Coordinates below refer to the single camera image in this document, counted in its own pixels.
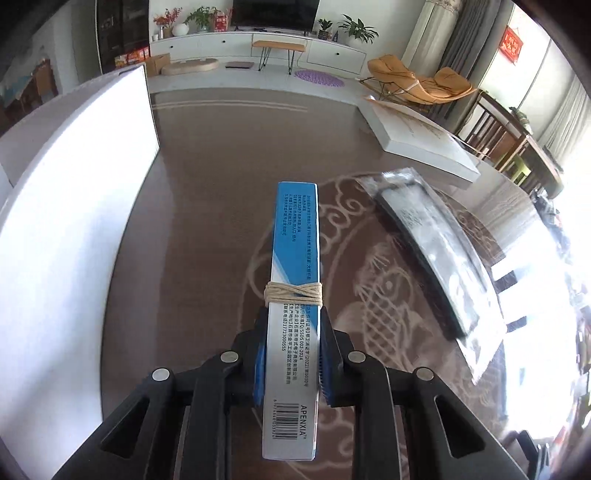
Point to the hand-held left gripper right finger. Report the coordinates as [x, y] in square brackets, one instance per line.
[325, 369]

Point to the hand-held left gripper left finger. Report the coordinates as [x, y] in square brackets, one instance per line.
[258, 369]

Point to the beige twine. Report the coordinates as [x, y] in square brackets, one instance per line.
[293, 293]

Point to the blue and white carton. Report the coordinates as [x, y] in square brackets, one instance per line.
[295, 240]

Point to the white cardboard box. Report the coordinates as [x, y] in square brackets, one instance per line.
[69, 207]

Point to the phone case in plastic bag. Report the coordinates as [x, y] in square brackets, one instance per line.
[434, 240]

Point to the flat white box right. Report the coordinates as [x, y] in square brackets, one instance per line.
[415, 138]

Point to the green plastic stool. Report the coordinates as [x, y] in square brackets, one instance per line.
[518, 168]

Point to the dark wooden chair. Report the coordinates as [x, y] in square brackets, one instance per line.
[489, 129]

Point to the purple round mat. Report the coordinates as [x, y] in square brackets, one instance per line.
[319, 78]

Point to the orange rocking chair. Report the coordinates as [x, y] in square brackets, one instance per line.
[415, 85]

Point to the dark floor scale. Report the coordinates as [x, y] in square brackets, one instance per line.
[240, 65]

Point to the wooden side table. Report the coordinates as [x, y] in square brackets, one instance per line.
[545, 157]

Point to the beige floor cushion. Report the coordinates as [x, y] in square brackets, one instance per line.
[189, 67]

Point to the brown cardboard box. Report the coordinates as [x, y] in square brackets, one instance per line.
[158, 64]

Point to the wooden bench with black legs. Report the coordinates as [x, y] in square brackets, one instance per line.
[279, 45]

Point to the white television cabinet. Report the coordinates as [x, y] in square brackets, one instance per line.
[207, 46]

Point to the colourful printed boxes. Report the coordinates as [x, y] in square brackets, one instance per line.
[131, 57]

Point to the small potted plant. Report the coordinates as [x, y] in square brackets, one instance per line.
[324, 28]

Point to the large-leaf potted plant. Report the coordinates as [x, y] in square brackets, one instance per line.
[358, 30]

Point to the white sheer curtain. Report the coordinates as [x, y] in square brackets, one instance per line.
[568, 120]

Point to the white round vase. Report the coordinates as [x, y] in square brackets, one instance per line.
[180, 30]

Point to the red gift box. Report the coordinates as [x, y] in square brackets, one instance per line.
[222, 21]

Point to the bushy potted plant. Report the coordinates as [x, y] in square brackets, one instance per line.
[203, 16]

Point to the black television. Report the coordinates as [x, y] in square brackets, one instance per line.
[277, 11]

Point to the standing air conditioner with cover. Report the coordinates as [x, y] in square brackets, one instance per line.
[434, 27]

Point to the red flowers in vase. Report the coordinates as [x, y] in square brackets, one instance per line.
[164, 22]

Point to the wooden dining chair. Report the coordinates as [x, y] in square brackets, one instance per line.
[46, 78]

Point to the grey curtain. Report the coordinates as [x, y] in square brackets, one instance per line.
[475, 41]

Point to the black glass cabinet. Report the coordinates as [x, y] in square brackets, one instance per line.
[122, 32]

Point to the red wall decoration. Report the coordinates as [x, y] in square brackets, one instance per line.
[512, 44]

